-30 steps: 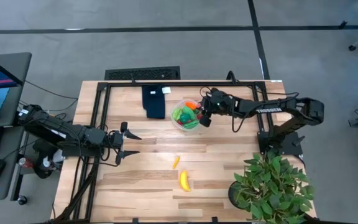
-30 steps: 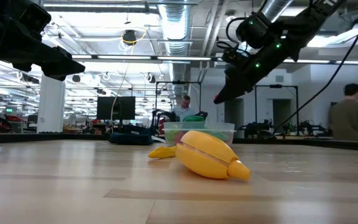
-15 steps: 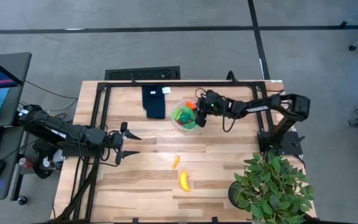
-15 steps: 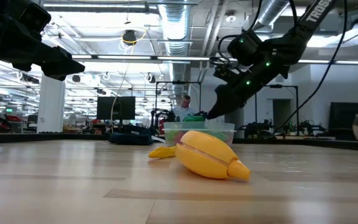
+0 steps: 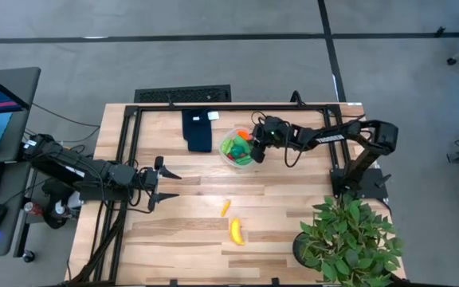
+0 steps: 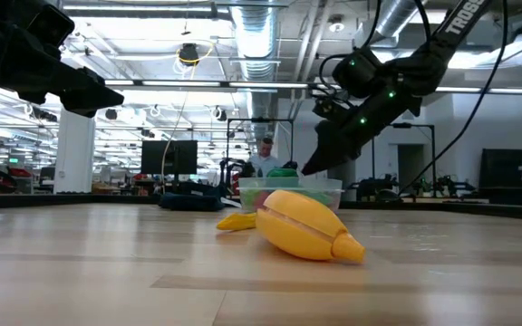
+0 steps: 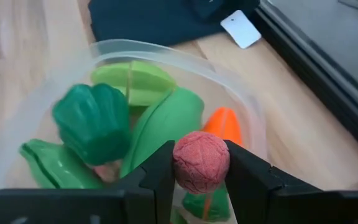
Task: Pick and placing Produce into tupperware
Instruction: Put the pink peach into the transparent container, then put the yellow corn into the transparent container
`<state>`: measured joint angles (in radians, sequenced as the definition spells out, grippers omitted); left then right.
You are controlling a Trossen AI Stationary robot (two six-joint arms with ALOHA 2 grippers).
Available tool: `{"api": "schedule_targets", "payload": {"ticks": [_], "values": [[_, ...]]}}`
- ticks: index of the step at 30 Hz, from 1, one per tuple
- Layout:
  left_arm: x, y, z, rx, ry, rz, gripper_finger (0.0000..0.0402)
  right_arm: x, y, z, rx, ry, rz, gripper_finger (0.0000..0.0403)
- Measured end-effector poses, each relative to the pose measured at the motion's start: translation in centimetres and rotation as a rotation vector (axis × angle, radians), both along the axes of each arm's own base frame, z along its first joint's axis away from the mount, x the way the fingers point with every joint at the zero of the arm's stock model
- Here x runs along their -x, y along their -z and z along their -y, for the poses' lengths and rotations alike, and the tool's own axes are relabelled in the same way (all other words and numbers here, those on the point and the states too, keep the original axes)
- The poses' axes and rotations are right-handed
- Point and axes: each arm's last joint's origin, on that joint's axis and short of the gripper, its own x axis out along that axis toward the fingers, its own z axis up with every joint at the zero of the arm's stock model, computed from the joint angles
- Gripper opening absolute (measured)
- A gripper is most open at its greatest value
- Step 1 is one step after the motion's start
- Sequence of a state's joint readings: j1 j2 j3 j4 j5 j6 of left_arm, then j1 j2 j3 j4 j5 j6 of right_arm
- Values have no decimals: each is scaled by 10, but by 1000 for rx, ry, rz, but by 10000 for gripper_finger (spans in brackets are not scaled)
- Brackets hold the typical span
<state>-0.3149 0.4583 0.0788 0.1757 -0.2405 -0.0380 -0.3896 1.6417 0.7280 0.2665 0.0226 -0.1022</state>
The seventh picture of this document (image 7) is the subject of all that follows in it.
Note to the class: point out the orange yellow toy carrot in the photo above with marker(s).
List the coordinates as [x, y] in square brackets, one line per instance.
[224, 124]

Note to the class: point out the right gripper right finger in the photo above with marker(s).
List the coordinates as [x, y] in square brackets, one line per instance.
[259, 193]

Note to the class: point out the dark green toy pepper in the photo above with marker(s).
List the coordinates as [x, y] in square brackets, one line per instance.
[93, 124]

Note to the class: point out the red toy strawberry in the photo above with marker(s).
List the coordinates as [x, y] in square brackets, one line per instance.
[207, 205]

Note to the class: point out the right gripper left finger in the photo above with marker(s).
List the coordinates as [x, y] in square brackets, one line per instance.
[148, 199]

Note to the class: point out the black aluminium table frame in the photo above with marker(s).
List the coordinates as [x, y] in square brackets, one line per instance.
[322, 81]

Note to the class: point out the clear plastic tupperware container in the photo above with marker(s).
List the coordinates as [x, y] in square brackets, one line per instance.
[182, 59]

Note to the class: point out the light green toy produce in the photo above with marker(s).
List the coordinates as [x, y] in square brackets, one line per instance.
[141, 82]

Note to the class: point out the green toy pea pod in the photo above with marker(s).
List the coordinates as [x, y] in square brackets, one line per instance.
[57, 169]

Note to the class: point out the white paper tag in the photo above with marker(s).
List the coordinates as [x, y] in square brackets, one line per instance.
[241, 29]

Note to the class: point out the dark navy folded cloth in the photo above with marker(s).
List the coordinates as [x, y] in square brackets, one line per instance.
[151, 21]

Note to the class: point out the pink crinkled ball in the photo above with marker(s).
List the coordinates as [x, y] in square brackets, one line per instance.
[200, 161]
[106, 172]

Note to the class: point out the green toy mango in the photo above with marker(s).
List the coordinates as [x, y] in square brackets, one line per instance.
[169, 124]

